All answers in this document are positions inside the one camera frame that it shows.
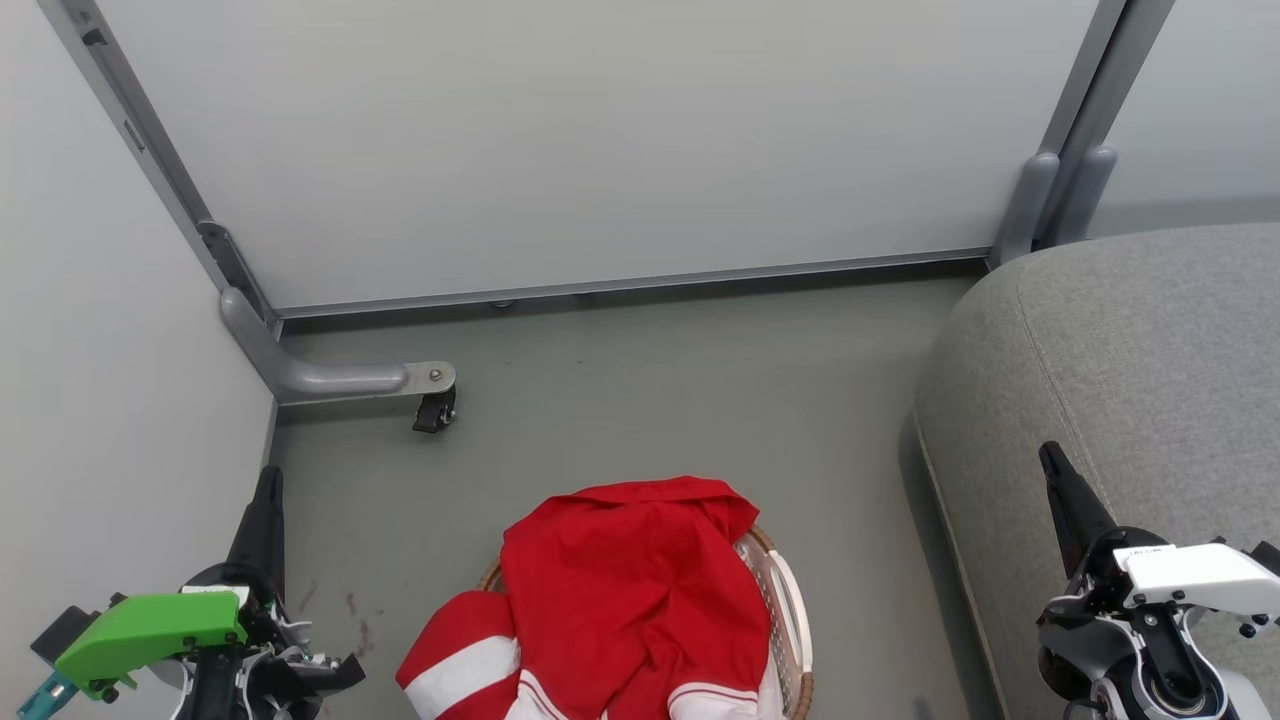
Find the black caster wheel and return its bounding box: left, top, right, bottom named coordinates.
left=412, top=385, right=459, bottom=435

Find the grey partition post with bracket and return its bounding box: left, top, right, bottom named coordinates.
left=38, top=0, right=283, bottom=323

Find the plain red garment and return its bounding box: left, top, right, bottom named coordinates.
left=500, top=477, right=773, bottom=720

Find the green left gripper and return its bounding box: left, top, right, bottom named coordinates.
left=55, top=465, right=287, bottom=699

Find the woven laundry basket white liner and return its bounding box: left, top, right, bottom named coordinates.
left=478, top=525, right=815, bottom=720

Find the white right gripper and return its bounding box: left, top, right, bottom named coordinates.
left=1039, top=441, right=1280, bottom=616

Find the grey partition foot with caster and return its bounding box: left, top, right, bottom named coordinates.
left=220, top=288, right=458, bottom=407

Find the grey fabric sofa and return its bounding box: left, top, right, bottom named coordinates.
left=912, top=222, right=1280, bottom=720

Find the grey rounded partition foot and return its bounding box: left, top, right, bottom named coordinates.
left=990, top=150, right=1061, bottom=267
left=1053, top=146, right=1119, bottom=247

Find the grey partition bottom rail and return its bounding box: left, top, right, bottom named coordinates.
left=270, top=247, right=993, bottom=321

